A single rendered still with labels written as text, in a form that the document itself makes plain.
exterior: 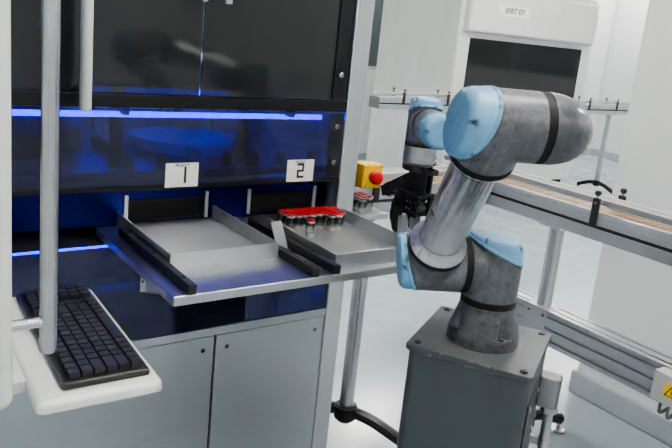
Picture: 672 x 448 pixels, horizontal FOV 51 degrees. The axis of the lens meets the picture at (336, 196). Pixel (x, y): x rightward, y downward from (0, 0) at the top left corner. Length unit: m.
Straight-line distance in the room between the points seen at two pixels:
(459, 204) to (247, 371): 1.00
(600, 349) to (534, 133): 1.40
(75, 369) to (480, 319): 0.78
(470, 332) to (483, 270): 0.14
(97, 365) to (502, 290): 0.78
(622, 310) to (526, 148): 2.00
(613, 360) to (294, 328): 1.01
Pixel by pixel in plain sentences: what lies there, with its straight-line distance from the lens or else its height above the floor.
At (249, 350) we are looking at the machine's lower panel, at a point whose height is 0.51.
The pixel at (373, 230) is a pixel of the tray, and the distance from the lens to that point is 1.88.
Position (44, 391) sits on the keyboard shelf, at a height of 0.80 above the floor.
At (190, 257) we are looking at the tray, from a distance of 1.53.
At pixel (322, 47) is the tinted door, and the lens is 1.91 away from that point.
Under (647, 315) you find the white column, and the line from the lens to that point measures 3.02.
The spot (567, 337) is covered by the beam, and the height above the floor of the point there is 0.49.
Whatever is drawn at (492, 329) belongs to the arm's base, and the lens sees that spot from 1.50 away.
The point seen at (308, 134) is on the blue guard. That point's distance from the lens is 1.91.
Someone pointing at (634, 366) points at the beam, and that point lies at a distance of 2.38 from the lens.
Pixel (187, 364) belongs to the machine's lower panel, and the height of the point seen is 0.51.
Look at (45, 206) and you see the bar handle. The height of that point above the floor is 1.11.
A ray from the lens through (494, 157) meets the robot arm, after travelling 1.13.
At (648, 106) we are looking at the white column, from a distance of 2.96.
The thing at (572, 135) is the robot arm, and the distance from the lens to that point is 1.15.
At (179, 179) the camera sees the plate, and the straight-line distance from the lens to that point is 1.76.
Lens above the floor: 1.40
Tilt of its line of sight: 13 degrees down
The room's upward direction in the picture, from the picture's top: 6 degrees clockwise
